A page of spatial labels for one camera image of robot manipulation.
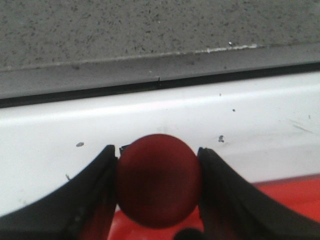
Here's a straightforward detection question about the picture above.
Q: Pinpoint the grey speckled stone counter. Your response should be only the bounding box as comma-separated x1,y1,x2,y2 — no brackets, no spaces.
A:
0,0,320,108

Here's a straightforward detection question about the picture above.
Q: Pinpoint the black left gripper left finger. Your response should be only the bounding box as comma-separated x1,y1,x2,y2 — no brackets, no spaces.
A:
0,145,118,240

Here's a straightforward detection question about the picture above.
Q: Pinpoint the red plastic tray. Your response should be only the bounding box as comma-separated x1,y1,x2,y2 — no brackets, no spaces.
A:
108,174,320,240

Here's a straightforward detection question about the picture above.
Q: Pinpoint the red mushroom push button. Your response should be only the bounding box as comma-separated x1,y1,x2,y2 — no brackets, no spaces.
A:
115,134,202,229

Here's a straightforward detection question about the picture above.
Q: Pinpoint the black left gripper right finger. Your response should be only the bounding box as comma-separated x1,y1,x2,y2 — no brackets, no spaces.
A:
197,147,320,240

